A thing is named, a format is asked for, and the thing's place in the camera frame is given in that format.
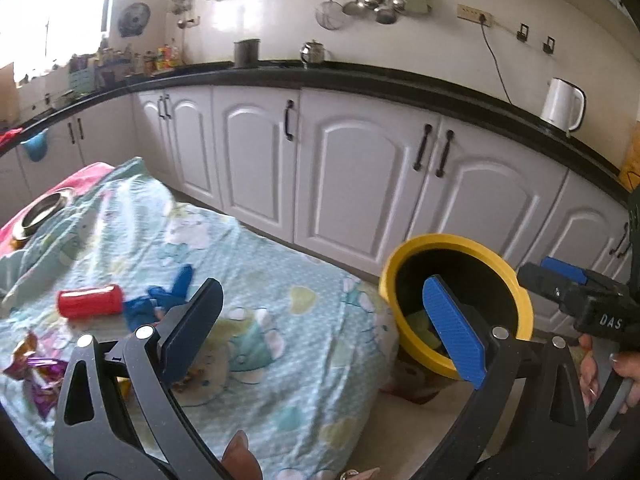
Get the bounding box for metal wire strainer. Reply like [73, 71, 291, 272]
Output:
[315, 0, 351, 31]

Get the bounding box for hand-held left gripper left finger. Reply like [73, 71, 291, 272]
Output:
[52, 278, 226, 480]

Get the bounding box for red cylindrical can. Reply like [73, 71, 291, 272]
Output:
[56, 284, 124, 319]

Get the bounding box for dark metal pot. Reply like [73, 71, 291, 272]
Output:
[233, 38, 262, 68]

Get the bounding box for blue hanging basket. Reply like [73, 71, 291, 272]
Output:
[20, 129, 51, 162]

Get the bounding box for kitchen window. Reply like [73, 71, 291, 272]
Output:
[0, 0, 118, 83]

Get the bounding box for pink blanket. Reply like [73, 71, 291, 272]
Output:
[0, 162, 111, 256]

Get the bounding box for round wall fan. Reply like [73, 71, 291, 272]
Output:
[117, 2, 151, 38]

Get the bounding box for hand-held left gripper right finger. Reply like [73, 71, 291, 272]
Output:
[415, 275, 590, 480]

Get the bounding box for wall power strip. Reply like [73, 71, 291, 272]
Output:
[456, 4, 495, 28]

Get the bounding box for black kitchen countertop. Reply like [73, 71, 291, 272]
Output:
[0, 60, 640, 206]

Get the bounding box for purple foil wrapper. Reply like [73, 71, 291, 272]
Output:
[2, 331, 68, 422]

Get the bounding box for cartoon cat printed bed sheet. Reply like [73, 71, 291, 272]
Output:
[0, 156, 401, 480]

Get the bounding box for brown cardboard piece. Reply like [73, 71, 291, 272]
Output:
[0, 62, 16, 121]

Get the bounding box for black power cable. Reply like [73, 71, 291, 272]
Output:
[479, 14, 514, 106]

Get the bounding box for yellow rimmed bin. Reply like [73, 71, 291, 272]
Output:
[378, 233, 533, 406]

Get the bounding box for metal bowl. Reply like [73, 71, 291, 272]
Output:
[11, 188, 77, 242]

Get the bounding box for yellow plastic bag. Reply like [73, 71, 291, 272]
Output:
[619, 152, 640, 193]

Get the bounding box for metal teapot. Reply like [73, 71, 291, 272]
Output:
[300, 39, 328, 65]

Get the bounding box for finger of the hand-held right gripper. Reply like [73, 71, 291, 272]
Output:
[540, 256, 590, 286]
[517, 262, 568, 306]

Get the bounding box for white base cabinets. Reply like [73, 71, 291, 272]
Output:
[0, 85, 640, 321]

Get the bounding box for group of condiment bottles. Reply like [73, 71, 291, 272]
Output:
[97, 40, 181, 73]

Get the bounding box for blue glove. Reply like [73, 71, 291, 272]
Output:
[123, 263, 195, 330]

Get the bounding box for person's right hand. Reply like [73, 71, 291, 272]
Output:
[579, 334, 640, 415]

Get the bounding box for cream fuzzy cushion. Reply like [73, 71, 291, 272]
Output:
[345, 390, 473, 480]

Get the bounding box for wall rack with utensils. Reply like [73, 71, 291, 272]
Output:
[170, 0, 201, 28]

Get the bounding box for white electric kettle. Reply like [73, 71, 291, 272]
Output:
[540, 77, 586, 136]

